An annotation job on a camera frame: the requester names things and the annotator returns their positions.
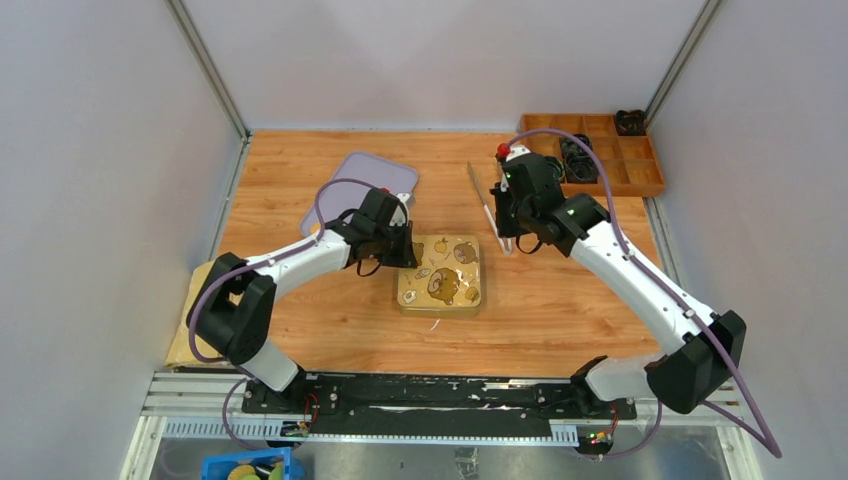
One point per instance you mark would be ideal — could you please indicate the blue plastic bin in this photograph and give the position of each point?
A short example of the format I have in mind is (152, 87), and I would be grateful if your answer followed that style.
(274, 463)

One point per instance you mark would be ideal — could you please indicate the wooden compartment organizer box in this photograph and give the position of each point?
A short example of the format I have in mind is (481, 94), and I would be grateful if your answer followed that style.
(630, 162)

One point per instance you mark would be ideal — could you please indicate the dark rolled sock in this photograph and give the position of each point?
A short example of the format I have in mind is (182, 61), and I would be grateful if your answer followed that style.
(571, 149)
(581, 171)
(630, 123)

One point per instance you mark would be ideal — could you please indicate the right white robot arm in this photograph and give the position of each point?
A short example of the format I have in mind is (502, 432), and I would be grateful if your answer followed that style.
(688, 367)

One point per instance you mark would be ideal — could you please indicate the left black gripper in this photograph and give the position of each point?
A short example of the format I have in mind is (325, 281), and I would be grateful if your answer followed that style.
(405, 258)

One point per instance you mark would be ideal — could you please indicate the metal kitchen tongs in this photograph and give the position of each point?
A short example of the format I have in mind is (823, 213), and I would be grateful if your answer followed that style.
(505, 244)

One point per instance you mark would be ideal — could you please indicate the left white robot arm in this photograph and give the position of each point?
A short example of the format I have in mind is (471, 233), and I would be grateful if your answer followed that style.
(229, 320)

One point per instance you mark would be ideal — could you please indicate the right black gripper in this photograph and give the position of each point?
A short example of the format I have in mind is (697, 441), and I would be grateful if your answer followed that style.
(502, 193)

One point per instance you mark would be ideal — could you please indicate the silver square tin lid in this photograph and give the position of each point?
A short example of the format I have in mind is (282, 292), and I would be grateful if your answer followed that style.
(449, 284)

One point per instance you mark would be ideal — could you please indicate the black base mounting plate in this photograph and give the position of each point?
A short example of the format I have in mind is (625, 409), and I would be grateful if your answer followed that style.
(447, 406)

